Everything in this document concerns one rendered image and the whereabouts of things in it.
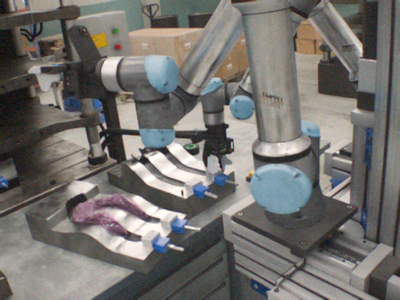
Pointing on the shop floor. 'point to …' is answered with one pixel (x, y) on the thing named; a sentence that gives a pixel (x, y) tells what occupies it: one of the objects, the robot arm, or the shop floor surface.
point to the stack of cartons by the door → (308, 39)
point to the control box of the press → (107, 31)
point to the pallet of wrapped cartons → (162, 46)
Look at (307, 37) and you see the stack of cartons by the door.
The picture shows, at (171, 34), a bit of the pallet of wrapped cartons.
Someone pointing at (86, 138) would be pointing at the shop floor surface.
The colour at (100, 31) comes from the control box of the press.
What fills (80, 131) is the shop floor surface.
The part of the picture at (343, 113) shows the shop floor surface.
